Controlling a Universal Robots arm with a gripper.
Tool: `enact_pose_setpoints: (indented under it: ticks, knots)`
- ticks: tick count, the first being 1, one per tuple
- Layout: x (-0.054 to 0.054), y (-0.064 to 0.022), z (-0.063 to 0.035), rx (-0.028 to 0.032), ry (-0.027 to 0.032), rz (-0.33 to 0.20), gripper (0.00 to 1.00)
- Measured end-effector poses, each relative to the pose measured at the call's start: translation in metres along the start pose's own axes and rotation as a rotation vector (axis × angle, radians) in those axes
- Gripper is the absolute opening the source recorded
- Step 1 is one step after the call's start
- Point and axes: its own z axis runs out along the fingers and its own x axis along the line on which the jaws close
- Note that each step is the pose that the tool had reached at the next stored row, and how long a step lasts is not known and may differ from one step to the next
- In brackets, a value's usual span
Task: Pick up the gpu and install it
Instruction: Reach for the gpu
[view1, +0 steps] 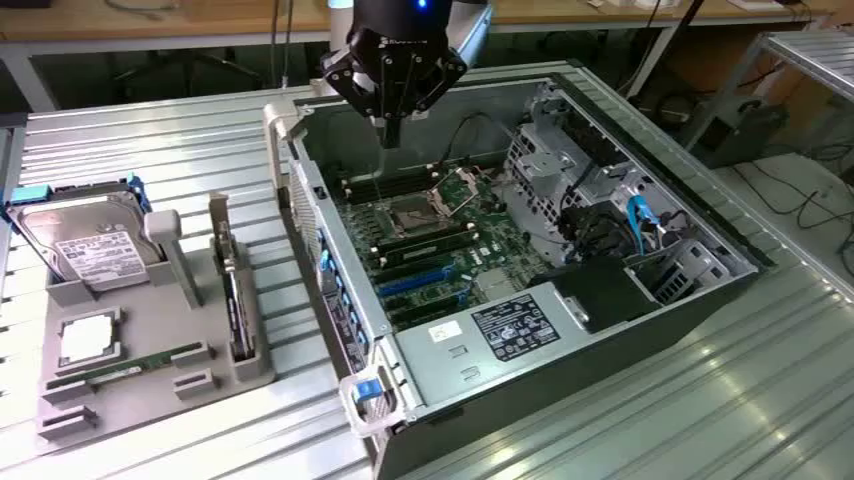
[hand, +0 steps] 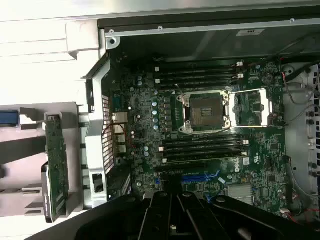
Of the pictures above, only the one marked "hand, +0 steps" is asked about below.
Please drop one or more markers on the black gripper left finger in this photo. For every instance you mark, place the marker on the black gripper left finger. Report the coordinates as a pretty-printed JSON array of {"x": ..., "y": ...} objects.
[{"x": 112, "y": 220}]

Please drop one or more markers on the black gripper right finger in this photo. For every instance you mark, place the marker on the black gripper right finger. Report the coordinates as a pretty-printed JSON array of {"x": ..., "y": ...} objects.
[{"x": 225, "y": 220}]

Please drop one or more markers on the silver chipset heatsink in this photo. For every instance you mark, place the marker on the silver chipset heatsink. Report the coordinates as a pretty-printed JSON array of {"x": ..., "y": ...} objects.
[{"x": 240, "y": 193}]

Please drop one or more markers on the blue expansion slot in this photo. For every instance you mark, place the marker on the blue expansion slot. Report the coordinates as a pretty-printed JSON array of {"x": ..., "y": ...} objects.
[{"x": 197, "y": 179}]

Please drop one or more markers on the black RAM slot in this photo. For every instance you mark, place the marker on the black RAM slot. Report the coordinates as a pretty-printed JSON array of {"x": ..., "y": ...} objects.
[
  {"x": 197, "y": 79},
  {"x": 197, "y": 72},
  {"x": 197, "y": 66},
  {"x": 203, "y": 153},
  {"x": 202, "y": 147},
  {"x": 197, "y": 85},
  {"x": 203, "y": 159},
  {"x": 202, "y": 141}
]

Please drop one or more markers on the black expansion slot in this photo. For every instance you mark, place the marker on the black expansion slot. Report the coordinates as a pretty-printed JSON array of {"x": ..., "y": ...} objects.
[{"x": 180, "y": 167}]

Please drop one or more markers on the green Dell motherboard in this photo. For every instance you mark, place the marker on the green Dell motherboard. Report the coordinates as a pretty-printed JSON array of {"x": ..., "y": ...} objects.
[{"x": 265, "y": 160}]

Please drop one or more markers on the open black PC case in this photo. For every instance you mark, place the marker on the open black PC case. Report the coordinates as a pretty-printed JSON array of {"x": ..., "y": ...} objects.
[{"x": 96, "y": 140}]

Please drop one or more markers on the silver rear port stack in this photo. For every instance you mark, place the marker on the silver rear port stack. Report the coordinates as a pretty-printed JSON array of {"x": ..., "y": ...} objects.
[{"x": 119, "y": 135}]

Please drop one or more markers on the grey plastic parts rack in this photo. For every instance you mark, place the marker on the grey plastic parts rack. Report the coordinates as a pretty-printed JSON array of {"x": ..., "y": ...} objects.
[{"x": 75, "y": 140}]

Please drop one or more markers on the CPU socket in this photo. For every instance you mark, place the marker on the CPU socket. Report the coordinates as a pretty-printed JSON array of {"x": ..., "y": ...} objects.
[{"x": 203, "y": 111}]

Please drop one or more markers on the silver disk bay cage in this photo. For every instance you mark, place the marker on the silver disk bay cage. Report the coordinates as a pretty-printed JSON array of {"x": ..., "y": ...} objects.
[{"x": 303, "y": 130}]

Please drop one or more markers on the thin metal locking lever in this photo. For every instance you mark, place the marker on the thin metal locking lever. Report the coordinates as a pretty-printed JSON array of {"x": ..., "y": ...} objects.
[{"x": 178, "y": 88}]

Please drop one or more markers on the hard disk in blue caddy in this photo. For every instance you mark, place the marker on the hard disk in blue caddy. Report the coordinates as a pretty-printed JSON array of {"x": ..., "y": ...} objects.
[{"x": 8, "y": 117}]

